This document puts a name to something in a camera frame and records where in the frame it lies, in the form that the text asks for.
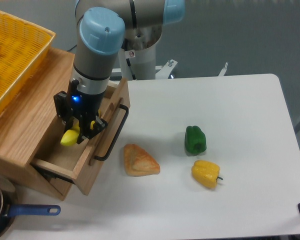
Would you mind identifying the green bell pepper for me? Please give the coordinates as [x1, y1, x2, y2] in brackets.
[184, 125, 207, 155]

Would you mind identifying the white metal bracket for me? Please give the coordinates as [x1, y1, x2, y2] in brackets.
[218, 62, 229, 77]

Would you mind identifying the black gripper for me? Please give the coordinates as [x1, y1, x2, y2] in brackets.
[53, 78, 108, 144]

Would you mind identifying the yellow plastic basket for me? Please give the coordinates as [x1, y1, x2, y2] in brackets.
[0, 10, 56, 115]

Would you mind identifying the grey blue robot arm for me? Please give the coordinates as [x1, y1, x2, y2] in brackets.
[53, 0, 186, 146]

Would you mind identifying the blue handled black pan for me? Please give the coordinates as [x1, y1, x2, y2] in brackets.
[0, 177, 61, 237]

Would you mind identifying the triangular toasted bread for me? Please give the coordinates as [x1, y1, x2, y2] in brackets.
[123, 144, 161, 177]

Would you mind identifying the wooden drawer cabinet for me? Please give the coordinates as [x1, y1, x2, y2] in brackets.
[0, 48, 74, 200]

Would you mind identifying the black drawer handle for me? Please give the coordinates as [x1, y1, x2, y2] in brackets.
[93, 104, 129, 162]

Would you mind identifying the open wooden top drawer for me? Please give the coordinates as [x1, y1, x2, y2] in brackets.
[31, 78, 130, 197]

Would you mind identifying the yellow banana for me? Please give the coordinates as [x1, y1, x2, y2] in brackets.
[60, 121, 87, 147]

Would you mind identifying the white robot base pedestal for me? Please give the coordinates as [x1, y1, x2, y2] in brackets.
[117, 19, 176, 81]

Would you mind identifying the yellow bell pepper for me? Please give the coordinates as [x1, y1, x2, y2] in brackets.
[191, 160, 220, 189]

